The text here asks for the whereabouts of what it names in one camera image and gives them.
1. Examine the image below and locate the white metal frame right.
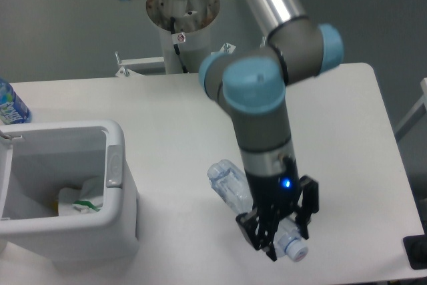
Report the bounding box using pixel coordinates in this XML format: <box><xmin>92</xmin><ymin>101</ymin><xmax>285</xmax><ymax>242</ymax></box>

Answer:
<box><xmin>394</xmin><ymin>78</ymin><xmax>426</xmax><ymax>141</ymax></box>

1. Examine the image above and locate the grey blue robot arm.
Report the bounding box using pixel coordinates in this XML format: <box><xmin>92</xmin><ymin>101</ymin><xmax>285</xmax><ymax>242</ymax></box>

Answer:
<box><xmin>146</xmin><ymin>0</ymin><xmax>344</xmax><ymax>262</ymax></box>

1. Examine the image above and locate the white paper trash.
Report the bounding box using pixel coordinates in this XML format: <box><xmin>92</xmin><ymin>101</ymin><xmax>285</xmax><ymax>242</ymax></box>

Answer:
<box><xmin>57</xmin><ymin>177</ymin><xmax>104</xmax><ymax>216</ymax></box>

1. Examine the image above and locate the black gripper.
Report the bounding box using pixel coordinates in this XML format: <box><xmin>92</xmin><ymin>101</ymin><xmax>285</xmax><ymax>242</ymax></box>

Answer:
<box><xmin>236</xmin><ymin>158</ymin><xmax>319</xmax><ymax>262</ymax></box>

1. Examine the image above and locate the blue labelled water bottle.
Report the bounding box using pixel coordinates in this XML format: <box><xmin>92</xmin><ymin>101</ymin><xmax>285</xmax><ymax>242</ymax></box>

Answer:
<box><xmin>1</xmin><ymin>79</ymin><xmax>32</xmax><ymax>125</ymax></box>

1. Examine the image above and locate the white plastic trash can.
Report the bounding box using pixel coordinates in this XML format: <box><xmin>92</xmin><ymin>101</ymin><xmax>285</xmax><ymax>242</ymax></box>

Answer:
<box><xmin>1</xmin><ymin>120</ymin><xmax>139</xmax><ymax>261</ymax></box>

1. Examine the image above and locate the black clamp at table edge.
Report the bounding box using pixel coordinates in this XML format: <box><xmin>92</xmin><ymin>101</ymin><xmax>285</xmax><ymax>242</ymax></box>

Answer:
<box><xmin>403</xmin><ymin>234</ymin><xmax>426</xmax><ymax>270</ymax></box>

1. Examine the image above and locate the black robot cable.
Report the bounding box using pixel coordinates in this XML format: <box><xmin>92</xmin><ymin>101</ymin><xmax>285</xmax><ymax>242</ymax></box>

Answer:
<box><xmin>169</xmin><ymin>16</ymin><xmax>189</xmax><ymax>74</ymax></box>

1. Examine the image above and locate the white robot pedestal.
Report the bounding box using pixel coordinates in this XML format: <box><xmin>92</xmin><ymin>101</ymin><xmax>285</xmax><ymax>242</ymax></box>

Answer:
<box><xmin>146</xmin><ymin>0</ymin><xmax>220</xmax><ymax>74</ymax></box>

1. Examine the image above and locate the white metal base bracket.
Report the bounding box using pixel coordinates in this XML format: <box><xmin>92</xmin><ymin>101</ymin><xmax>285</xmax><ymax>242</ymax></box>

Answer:
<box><xmin>114</xmin><ymin>36</ymin><xmax>268</xmax><ymax>77</ymax></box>

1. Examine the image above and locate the clear plastic bottle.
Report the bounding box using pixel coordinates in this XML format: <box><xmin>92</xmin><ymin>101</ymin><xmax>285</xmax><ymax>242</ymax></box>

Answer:
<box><xmin>207</xmin><ymin>160</ymin><xmax>308</xmax><ymax>262</ymax></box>

